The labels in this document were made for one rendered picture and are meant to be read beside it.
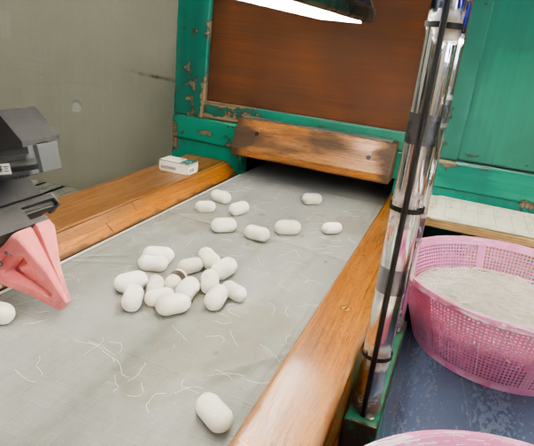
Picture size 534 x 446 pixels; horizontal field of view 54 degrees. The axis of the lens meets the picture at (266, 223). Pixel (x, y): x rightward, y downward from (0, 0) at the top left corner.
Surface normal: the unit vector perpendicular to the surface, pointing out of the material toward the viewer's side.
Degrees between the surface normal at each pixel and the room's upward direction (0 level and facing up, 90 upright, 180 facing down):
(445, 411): 0
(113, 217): 45
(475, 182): 90
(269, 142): 67
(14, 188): 40
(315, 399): 0
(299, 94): 90
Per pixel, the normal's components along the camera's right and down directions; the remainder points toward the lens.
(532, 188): -0.36, 0.28
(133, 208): 0.73, -0.51
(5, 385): 0.11, -0.93
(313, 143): -0.29, -0.11
